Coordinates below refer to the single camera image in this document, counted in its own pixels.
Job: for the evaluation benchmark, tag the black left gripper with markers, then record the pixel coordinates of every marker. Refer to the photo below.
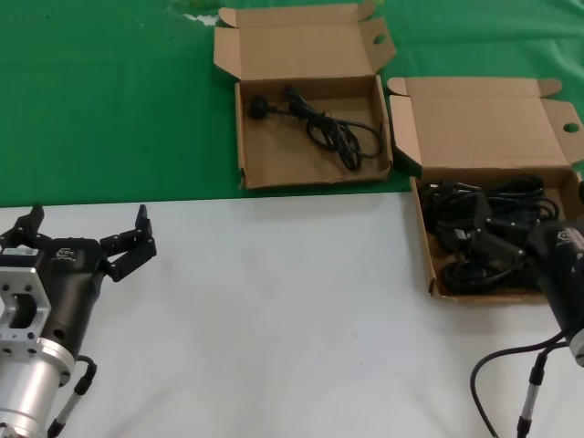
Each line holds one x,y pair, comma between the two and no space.
73,283

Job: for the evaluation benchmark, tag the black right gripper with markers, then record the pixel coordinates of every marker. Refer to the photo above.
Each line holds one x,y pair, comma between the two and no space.
561,274

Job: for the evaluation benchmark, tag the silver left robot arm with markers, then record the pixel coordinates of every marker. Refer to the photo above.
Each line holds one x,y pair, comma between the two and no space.
27,383

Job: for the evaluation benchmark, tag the black plug with white label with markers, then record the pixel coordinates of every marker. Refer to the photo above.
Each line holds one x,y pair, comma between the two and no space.
456,237

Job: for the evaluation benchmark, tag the torn-edged open cardboard box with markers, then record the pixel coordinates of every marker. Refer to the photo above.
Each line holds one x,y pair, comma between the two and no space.
283,155

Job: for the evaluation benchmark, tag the green table cloth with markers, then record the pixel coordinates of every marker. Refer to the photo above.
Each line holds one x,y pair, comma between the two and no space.
114,114

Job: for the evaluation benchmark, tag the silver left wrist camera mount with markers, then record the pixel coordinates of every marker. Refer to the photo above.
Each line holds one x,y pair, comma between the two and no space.
25,278

